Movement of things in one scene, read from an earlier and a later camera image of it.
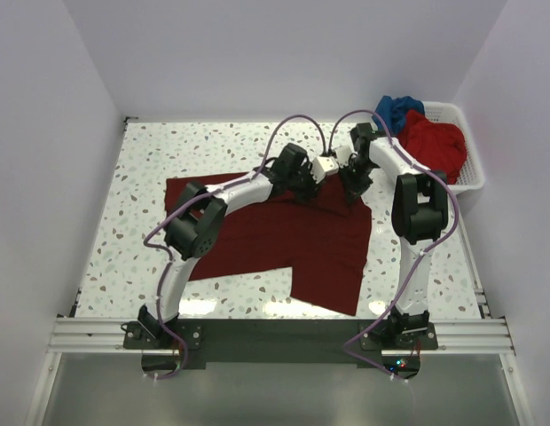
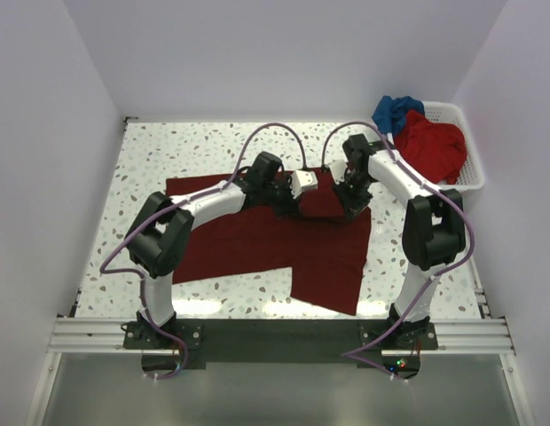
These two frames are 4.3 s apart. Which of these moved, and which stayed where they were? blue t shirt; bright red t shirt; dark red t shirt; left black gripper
Moved: left black gripper
Stayed: dark red t shirt; bright red t shirt; blue t shirt
